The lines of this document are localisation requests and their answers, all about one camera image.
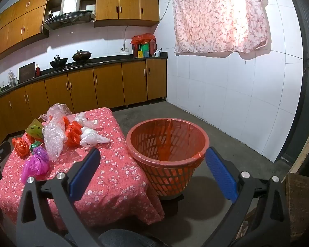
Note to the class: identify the green box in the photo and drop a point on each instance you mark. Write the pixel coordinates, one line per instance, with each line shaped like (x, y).
(145, 49)

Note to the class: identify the magenta plastic bag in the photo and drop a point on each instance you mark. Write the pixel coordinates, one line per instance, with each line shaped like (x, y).
(34, 166)

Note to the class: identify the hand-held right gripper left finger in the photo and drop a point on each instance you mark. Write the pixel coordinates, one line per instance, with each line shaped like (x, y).
(83, 172)

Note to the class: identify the glass jar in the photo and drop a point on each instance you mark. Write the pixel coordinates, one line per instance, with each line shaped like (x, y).
(12, 81)

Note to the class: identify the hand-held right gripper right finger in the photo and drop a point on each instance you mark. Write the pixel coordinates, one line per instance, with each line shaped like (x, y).
(221, 175)

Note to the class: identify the large bubble wrap sheet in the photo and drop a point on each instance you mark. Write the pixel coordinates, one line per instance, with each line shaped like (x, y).
(52, 139)

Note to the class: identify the clear plastic bag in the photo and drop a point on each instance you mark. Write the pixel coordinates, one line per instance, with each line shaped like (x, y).
(57, 109)
(80, 118)

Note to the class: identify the red floral tablecloth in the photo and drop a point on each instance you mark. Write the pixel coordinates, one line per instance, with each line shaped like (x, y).
(113, 180)

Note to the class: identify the wooden base cabinets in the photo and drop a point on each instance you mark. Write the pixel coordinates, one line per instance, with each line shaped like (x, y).
(105, 85)

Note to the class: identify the white mug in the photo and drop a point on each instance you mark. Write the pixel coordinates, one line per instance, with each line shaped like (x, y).
(157, 54)

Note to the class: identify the orange plastic bag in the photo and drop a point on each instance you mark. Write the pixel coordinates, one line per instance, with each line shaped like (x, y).
(73, 133)
(66, 121)

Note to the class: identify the red plastic basket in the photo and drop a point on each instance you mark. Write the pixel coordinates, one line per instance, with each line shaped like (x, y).
(170, 180)

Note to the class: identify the white plastic bag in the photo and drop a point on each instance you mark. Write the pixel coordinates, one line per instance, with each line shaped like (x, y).
(91, 136)

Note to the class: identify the wall socket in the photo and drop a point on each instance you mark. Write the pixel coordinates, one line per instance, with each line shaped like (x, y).
(124, 49)

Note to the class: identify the small red plastic bag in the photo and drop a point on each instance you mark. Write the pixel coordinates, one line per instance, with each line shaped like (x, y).
(20, 146)

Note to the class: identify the yellow box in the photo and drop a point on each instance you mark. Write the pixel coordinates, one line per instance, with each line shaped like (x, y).
(139, 54)

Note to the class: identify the range hood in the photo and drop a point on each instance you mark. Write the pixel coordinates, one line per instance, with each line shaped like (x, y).
(67, 18)

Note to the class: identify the pink floral curtain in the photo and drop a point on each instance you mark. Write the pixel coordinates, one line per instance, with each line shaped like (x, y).
(216, 18)

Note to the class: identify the black wok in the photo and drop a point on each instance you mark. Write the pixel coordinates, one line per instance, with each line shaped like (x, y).
(59, 63)

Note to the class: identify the wooden wall cabinets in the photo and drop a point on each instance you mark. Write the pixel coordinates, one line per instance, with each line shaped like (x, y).
(118, 7)

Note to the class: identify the black kitchen countertop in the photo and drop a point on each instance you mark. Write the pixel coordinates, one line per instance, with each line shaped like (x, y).
(105, 59)

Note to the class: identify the dark cutting board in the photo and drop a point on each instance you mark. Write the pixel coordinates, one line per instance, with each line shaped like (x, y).
(27, 72)

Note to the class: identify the yellow-green plastic bag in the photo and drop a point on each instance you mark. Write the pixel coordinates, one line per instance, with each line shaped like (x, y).
(34, 130)

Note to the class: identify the dark pot with lid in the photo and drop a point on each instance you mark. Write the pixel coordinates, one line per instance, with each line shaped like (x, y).
(81, 55)

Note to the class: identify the red bottle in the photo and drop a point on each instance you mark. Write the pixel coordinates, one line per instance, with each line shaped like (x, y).
(37, 70)

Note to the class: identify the green plastic bag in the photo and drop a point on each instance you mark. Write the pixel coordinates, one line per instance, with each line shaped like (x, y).
(36, 145)

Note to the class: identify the red wrapped gift bundle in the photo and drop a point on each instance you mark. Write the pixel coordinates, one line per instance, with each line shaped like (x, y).
(144, 38)

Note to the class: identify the pale wooden plank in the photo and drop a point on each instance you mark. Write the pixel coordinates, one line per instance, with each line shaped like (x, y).
(307, 144)

